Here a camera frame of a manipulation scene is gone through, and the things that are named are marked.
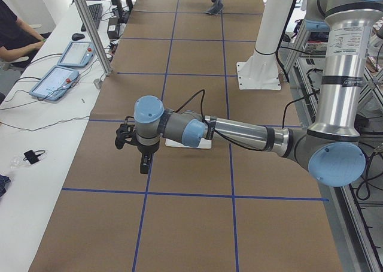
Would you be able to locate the aluminium frame post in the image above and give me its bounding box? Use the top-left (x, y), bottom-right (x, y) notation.
top-left (74, 0), bottom-right (112, 77)

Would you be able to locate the black power adapter box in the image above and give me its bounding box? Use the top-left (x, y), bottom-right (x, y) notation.
top-left (107, 17), bottom-right (120, 40)

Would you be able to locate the small black device with cable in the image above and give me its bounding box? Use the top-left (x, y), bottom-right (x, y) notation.
top-left (23, 149), bottom-right (47, 165)

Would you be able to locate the black computer mouse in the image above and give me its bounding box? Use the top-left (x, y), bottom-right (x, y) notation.
top-left (71, 33), bottom-right (85, 41)

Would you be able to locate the blue-grey microfibre towel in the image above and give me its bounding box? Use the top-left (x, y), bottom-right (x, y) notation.
top-left (205, 0), bottom-right (224, 15)

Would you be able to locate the dark blue cloth at edge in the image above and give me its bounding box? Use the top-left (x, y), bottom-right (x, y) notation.
top-left (0, 175), bottom-right (11, 197)

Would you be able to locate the black cable on white desk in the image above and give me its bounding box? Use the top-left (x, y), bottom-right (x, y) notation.
top-left (0, 116), bottom-right (90, 132)

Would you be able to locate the white towel rack with wooden bars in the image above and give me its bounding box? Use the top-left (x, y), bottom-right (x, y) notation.
top-left (165, 138), bottom-right (212, 150)

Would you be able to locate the near blue teach pendant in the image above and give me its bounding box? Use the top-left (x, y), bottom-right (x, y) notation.
top-left (29, 65), bottom-right (80, 101)

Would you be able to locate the blue teach pendant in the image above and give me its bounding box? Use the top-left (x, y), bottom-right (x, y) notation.
top-left (57, 41), bottom-right (94, 68)
top-left (29, 65), bottom-right (80, 101)

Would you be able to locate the black monitor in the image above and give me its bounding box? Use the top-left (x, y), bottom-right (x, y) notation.
top-left (111, 0), bottom-right (133, 24)

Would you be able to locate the far blue teach pendant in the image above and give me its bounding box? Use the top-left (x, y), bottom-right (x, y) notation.
top-left (57, 41), bottom-right (94, 68)

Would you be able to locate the aluminium frame rail right side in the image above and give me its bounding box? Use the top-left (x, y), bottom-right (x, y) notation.
top-left (286, 52), bottom-right (382, 271)

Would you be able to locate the black keyboard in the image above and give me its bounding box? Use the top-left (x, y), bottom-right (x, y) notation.
top-left (88, 3), bottom-right (103, 29)

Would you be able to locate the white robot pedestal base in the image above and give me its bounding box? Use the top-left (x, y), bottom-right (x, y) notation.
top-left (236, 0), bottom-right (303, 91)

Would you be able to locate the clear plastic bag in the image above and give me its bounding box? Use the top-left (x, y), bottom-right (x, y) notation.
top-left (10, 155), bottom-right (31, 170)

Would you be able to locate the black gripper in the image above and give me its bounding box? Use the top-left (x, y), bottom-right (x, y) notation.
top-left (115, 123), bottom-right (138, 149)

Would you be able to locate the seated person in black shirt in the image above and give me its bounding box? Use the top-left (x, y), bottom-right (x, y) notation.
top-left (1, 0), bottom-right (51, 68)

